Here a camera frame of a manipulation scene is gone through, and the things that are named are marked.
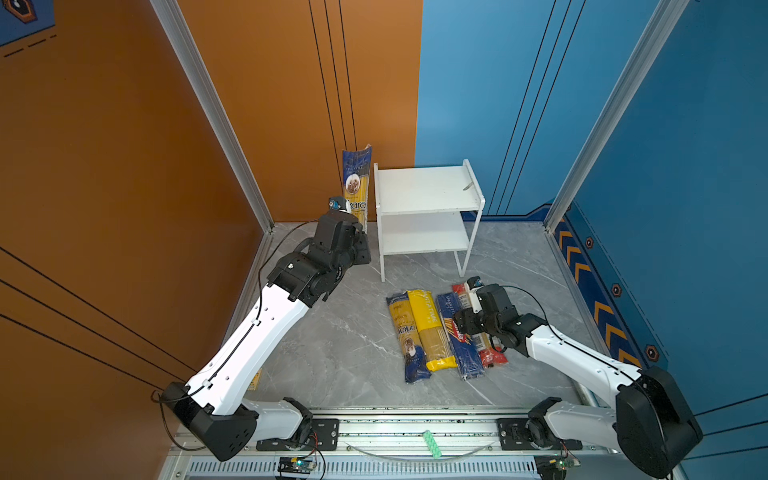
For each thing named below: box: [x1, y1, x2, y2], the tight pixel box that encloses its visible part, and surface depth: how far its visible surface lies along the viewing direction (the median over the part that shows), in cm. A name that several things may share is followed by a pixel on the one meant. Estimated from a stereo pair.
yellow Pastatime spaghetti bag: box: [407, 290, 458, 372], surface depth 90 cm
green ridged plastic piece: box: [423, 430, 442, 460], surface depth 73 cm
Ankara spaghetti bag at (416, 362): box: [386, 291, 432, 384], surface depth 89 cm
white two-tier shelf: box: [373, 159, 486, 283], surface depth 87 cm
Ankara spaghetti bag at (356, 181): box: [342, 144, 372, 233], surface depth 72 cm
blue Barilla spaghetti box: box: [436, 292, 485, 381], surface depth 86 cm
